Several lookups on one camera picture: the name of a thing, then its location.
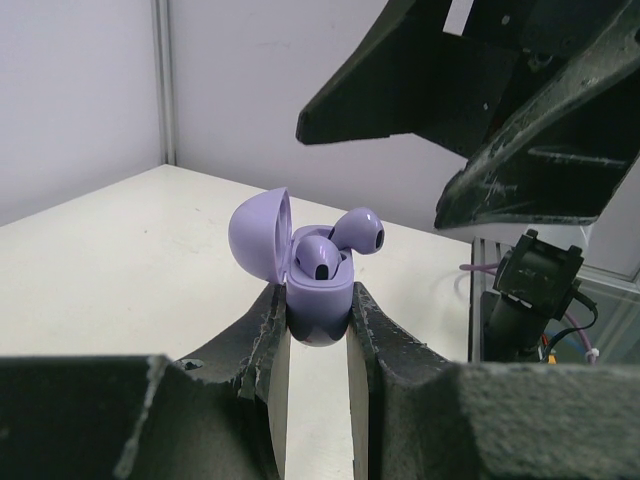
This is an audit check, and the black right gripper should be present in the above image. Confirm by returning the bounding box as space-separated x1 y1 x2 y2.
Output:
296 1 639 230

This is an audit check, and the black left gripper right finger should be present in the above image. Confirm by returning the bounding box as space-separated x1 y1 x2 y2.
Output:
347 284 639 479

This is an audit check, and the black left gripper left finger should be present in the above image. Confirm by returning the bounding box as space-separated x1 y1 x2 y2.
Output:
1 285 290 479

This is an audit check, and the aluminium frame post left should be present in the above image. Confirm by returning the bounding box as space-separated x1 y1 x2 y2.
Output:
151 0 177 166

